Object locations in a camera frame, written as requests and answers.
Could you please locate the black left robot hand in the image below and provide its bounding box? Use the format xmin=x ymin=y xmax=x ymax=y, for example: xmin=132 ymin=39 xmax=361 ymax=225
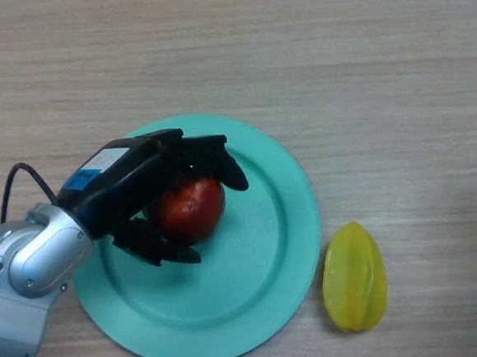
xmin=52 ymin=119 xmax=255 ymax=274

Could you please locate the red apple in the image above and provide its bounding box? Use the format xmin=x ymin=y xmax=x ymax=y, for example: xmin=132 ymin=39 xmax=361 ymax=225
xmin=146 ymin=171 xmax=228 ymax=247

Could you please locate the green round plate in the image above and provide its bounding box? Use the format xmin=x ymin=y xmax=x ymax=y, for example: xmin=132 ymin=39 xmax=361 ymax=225
xmin=66 ymin=104 xmax=330 ymax=357

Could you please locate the yellow starfruit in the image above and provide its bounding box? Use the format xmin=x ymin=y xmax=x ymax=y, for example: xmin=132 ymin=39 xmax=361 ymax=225
xmin=318 ymin=218 xmax=395 ymax=336

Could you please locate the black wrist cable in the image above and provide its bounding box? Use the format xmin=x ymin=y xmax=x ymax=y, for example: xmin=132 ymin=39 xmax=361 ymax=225
xmin=0 ymin=161 xmax=65 ymax=230

